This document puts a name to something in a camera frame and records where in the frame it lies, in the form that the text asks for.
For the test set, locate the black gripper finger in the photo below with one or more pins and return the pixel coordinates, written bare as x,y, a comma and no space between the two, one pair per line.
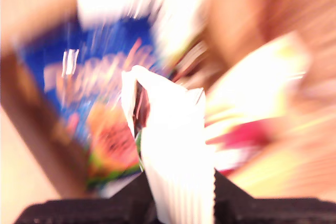
225,191
139,190

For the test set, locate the white snack bag black print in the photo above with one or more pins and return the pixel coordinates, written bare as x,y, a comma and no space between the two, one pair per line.
176,142

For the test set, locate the open brown cardboard box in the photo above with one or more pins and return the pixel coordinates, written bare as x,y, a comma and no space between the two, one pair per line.
288,11

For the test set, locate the red Maltesers bunnies bag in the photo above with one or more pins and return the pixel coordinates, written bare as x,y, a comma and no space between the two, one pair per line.
249,90

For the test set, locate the blue snack bag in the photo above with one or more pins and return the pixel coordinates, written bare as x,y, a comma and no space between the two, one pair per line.
78,77

